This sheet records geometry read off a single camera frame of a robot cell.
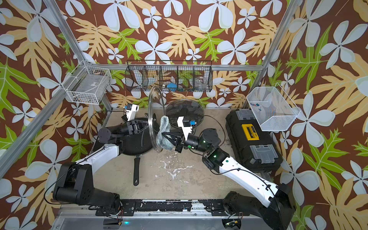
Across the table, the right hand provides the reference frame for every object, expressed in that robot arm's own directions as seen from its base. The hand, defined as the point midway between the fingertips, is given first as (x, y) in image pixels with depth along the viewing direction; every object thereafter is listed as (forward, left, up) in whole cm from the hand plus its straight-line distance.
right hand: (163, 133), depth 58 cm
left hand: (+6, +6, -3) cm, 9 cm away
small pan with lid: (+50, -15, -37) cm, 64 cm away
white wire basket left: (+39, +50, -4) cm, 64 cm away
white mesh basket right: (+26, -62, -13) cm, 69 cm away
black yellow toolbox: (+5, -47, -21) cm, 52 cm away
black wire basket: (+55, +1, -8) cm, 55 cm away
